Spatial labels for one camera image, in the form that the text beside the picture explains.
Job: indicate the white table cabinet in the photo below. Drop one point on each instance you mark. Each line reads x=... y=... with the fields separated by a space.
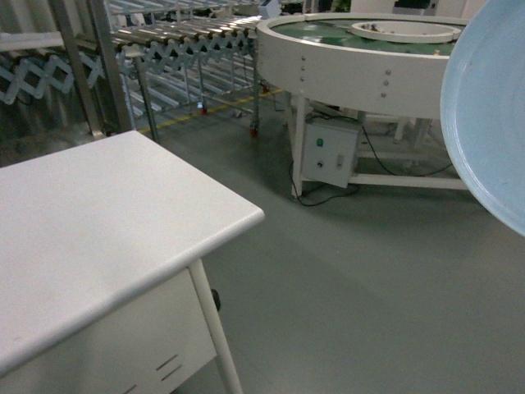
x=103 y=288

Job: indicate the white control box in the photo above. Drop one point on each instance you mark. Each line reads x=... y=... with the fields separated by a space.
x=330 y=151

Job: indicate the expandable roller conveyor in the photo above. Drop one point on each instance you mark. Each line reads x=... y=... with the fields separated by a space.
x=172 y=54

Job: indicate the light blue oval tray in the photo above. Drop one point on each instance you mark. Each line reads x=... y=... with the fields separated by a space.
x=482 y=109

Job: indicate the steel frame post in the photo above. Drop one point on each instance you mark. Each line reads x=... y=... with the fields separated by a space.
x=86 y=33

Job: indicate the white round turntable machine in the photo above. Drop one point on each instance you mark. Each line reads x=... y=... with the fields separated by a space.
x=381 y=71

